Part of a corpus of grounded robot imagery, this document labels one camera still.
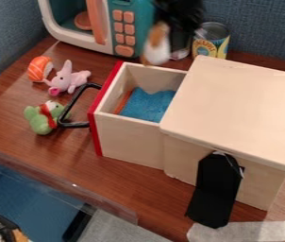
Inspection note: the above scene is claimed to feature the pink plush bunny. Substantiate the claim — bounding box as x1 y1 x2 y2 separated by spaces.
42 59 93 97

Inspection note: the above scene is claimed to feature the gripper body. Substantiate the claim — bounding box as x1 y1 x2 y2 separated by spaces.
154 0 208 34

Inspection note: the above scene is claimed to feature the blue cloth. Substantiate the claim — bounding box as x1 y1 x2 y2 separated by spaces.
118 87 178 124

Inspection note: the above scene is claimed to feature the orange toy sushi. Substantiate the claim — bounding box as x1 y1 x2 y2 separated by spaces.
26 55 56 84

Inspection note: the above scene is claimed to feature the orange white plush toy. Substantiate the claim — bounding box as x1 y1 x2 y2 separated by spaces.
138 21 174 68

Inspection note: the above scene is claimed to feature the green plush frog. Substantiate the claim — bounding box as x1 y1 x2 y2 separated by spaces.
23 99 73 137

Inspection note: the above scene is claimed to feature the yellow blue can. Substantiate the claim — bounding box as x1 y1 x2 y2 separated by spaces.
190 21 232 61

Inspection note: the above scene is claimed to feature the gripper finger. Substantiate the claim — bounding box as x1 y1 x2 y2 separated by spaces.
169 29 193 61

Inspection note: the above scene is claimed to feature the drawer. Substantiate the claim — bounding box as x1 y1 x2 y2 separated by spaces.
55 60 190 171

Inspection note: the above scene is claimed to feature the black fabric strip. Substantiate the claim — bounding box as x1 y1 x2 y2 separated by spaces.
184 150 246 230

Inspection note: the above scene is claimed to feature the cabinet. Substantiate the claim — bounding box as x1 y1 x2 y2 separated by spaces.
159 55 285 212

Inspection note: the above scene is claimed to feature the toy microwave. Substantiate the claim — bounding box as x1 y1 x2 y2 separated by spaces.
36 0 160 60

